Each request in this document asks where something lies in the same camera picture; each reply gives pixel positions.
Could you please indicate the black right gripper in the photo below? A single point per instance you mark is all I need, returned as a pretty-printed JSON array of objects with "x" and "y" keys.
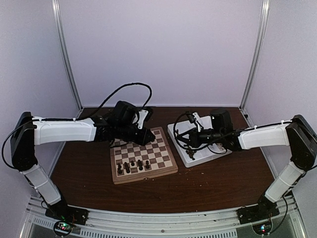
[{"x": 194, "y": 140}]

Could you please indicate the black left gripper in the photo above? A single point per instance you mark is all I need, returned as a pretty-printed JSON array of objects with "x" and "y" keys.
[{"x": 143, "y": 140}]

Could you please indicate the dark chess bishop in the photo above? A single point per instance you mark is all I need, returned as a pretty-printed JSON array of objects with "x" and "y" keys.
[{"x": 119, "y": 170}]

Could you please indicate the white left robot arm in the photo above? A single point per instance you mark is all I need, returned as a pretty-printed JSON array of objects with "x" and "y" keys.
[{"x": 35, "y": 131}]

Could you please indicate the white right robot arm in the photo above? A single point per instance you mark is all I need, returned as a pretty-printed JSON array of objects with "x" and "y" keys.
[{"x": 289, "y": 146}]

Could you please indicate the dark chess knight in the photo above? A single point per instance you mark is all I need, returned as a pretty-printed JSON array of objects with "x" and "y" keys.
[{"x": 191, "y": 153}]

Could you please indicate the wooden chess board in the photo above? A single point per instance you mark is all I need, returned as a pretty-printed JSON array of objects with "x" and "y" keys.
[{"x": 157, "y": 152}]

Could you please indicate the white plastic divided tray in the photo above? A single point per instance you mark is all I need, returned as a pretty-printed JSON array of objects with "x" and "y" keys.
[{"x": 201, "y": 156}]

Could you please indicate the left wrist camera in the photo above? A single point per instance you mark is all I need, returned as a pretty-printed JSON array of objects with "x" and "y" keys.
[{"x": 143, "y": 115}]

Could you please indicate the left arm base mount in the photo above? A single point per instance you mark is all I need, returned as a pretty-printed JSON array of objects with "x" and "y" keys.
[{"x": 62, "y": 211}]

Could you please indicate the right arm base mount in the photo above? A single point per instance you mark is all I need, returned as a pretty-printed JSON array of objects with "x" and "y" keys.
[{"x": 264, "y": 209}]

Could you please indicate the left aluminium frame post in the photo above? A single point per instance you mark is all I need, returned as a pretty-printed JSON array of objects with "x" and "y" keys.
[{"x": 64, "y": 51}]

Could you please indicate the aluminium frame post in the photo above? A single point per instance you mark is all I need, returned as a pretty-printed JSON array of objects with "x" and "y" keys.
[
  {"x": 64, "y": 51},
  {"x": 257, "y": 51}
]

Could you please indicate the aluminium front rail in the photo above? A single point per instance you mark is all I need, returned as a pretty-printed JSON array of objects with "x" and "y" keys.
[{"x": 211, "y": 224}]

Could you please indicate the right aluminium frame post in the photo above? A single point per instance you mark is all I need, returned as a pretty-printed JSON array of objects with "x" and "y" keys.
[{"x": 257, "y": 51}]

